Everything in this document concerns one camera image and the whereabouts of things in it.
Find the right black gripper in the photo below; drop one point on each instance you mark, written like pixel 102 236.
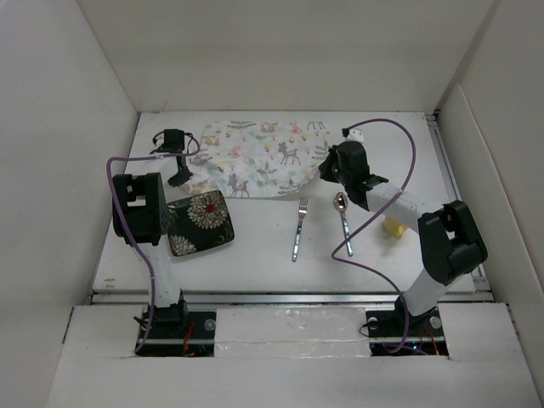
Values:
pixel 325 167

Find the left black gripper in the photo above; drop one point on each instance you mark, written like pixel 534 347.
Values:
pixel 181 179

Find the floral animal print cloth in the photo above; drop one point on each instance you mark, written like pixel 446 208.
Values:
pixel 257 159

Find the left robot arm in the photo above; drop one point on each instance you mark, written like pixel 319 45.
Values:
pixel 140 216

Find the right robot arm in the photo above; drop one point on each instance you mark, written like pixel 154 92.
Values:
pixel 450 242

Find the silver spoon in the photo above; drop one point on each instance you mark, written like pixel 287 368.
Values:
pixel 341 205

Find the silver fork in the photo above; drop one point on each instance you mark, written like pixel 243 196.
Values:
pixel 301 213

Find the black floral square plate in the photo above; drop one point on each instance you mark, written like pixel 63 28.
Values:
pixel 199 223

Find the yellow mug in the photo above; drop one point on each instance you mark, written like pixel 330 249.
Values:
pixel 393 227

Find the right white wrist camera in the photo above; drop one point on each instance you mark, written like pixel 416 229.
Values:
pixel 353 134

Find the aluminium front rail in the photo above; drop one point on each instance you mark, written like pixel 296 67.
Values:
pixel 251 298

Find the aluminium rail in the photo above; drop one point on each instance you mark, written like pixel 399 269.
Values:
pixel 251 298
pixel 479 277

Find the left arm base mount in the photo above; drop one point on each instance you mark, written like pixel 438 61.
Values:
pixel 176 332

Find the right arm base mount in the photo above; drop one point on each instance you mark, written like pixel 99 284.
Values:
pixel 393 333

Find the aluminium right side rail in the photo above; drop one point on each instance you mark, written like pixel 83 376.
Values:
pixel 479 277

